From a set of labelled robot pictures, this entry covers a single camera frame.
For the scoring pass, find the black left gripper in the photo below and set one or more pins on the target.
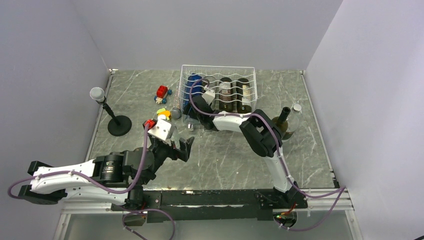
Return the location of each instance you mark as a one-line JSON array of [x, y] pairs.
[[182, 153]]

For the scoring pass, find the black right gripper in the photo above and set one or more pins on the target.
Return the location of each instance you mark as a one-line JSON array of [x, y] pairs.
[[191, 112]]

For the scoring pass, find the blue square water bottle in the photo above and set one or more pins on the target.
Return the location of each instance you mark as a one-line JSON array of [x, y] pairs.
[[192, 88]]

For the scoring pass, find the dark green wine bottle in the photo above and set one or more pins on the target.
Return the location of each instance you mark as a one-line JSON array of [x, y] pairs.
[[244, 93], [225, 94]]

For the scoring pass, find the clear glass wine bottle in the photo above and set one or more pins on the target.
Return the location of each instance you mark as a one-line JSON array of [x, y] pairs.
[[209, 82]]

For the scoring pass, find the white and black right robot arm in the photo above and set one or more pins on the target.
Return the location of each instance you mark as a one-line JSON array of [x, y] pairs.
[[262, 135]]

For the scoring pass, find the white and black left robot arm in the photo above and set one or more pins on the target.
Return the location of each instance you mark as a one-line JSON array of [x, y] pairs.
[[118, 177]]

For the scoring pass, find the clear round glass bottle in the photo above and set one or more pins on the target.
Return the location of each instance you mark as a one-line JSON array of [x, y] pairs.
[[175, 138]]

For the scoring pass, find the red toy block car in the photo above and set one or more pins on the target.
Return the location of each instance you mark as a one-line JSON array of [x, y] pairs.
[[161, 94]]

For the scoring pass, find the colourful toy block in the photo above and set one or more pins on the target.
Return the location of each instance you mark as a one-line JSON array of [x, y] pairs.
[[163, 114]]

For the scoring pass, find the grey microphone on stand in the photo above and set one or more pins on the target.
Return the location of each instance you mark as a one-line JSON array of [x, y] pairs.
[[119, 125]]

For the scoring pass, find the small silver cap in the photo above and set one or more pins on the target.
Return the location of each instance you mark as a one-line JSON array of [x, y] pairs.
[[297, 108]]

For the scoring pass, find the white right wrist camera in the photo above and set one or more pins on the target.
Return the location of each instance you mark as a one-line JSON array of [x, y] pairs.
[[209, 96]]

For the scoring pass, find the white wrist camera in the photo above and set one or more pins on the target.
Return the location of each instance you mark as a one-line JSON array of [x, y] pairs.
[[163, 130], [209, 96]]

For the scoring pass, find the white wire wine rack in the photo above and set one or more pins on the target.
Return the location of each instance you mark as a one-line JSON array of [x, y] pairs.
[[235, 87]]

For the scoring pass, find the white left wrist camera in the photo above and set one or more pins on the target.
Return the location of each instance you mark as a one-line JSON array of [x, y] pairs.
[[163, 130]]

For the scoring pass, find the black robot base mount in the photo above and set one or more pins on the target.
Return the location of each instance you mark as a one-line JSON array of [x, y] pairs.
[[186, 205]]

